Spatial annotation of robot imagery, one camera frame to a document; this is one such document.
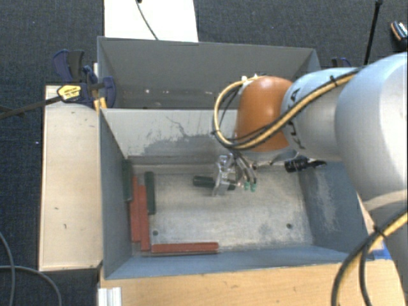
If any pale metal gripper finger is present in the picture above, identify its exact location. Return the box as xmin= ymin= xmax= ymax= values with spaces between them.
xmin=215 ymin=157 xmax=228 ymax=180
xmin=212 ymin=183 xmax=231 ymax=198

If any dark green block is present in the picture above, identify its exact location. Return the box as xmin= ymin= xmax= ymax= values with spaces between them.
xmin=192 ymin=175 xmax=237 ymax=191
xmin=121 ymin=159 xmax=134 ymax=203
xmin=143 ymin=171 xmax=157 ymax=216

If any grey metal bin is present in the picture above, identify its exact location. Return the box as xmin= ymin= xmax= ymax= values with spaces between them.
xmin=96 ymin=36 xmax=375 ymax=281

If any red-brown flat block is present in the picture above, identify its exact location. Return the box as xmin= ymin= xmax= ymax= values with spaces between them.
xmin=150 ymin=241 xmax=220 ymax=255
xmin=129 ymin=175 xmax=142 ymax=244
xmin=137 ymin=185 xmax=152 ymax=252

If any pale wood flat board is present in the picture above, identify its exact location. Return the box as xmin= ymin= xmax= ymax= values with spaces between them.
xmin=38 ymin=85 xmax=104 ymax=272

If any black cylinder on white bracket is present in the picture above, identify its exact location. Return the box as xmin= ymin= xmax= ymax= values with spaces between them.
xmin=254 ymin=153 xmax=328 ymax=174

